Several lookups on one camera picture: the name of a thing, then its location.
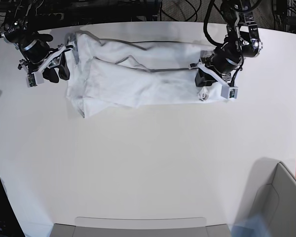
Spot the grey cardboard box right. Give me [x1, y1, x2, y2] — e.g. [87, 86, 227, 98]
[246, 160, 296, 237]

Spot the blue cloth bottom right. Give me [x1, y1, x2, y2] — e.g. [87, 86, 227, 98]
[230, 214, 269, 237]

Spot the white T-shirt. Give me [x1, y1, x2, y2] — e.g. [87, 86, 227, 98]
[66, 31, 222, 118]

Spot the grey bin bottom edge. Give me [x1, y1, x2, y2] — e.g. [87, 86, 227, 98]
[50, 217, 231, 237]

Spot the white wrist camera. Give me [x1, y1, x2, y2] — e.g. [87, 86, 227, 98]
[26, 72, 44, 88]
[221, 86, 238, 99]

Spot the black white gripper body left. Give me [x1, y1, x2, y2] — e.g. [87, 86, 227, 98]
[190, 47, 244, 86]

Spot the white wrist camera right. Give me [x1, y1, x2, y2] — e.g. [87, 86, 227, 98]
[26, 72, 44, 88]

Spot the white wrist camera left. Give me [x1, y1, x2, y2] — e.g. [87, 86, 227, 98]
[221, 86, 238, 99]

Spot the black white gripper body right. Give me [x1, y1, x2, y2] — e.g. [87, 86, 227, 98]
[18, 33, 73, 76]

